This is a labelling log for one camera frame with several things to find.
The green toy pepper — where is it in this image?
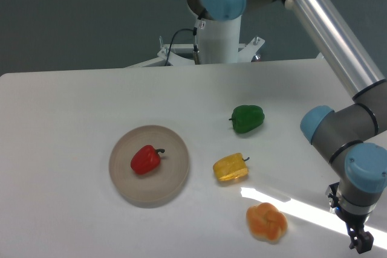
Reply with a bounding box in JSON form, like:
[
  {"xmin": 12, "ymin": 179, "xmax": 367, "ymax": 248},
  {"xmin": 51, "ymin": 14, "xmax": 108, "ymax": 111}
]
[{"xmin": 229, "ymin": 105, "xmax": 265, "ymax": 134}]

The beige round plate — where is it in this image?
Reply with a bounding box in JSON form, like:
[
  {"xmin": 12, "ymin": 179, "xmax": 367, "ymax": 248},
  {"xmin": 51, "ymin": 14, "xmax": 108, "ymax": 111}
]
[{"xmin": 109, "ymin": 125, "xmax": 190, "ymax": 208}]

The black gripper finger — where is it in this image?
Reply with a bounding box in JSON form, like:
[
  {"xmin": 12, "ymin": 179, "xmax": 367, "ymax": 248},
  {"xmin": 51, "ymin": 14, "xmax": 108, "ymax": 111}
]
[{"xmin": 348, "ymin": 228, "xmax": 374, "ymax": 254}]

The black cable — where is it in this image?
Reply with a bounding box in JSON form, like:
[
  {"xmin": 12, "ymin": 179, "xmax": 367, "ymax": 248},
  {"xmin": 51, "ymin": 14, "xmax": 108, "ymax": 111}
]
[{"xmin": 164, "ymin": 8, "xmax": 209, "ymax": 66}]

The yellow toy pepper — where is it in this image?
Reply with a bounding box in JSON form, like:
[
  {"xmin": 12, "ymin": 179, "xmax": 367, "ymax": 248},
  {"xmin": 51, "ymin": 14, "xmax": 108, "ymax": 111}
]
[{"xmin": 212, "ymin": 153, "xmax": 250, "ymax": 182}]

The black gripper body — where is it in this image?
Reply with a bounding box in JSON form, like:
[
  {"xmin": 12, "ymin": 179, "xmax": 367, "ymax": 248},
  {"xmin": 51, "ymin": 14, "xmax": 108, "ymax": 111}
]
[{"xmin": 325, "ymin": 182, "xmax": 376, "ymax": 231}]

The red toy pepper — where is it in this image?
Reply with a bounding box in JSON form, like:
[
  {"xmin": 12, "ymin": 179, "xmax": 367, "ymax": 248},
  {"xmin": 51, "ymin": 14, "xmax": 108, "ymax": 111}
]
[{"xmin": 131, "ymin": 144, "xmax": 165, "ymax": 175}]

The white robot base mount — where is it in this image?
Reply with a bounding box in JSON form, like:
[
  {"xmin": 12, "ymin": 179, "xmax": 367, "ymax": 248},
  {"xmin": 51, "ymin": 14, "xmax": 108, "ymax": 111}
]
[{"xmin": 130, "ymin": 17, "xmax": 265, "ymax": 68}]

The orange toy bread roll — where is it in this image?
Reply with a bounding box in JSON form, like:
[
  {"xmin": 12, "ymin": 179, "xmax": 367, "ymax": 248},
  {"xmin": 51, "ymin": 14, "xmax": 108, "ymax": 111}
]
[{"xmin": 246, "ymin": 202, "xmax": 288, "ymax": 243}]

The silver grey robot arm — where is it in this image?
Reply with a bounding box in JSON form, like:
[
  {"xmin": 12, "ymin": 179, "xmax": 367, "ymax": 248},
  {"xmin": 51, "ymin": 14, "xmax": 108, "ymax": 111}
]
[{"xmin": 187, "ymin": 0, "xmax": 386, "ymax": 254}]

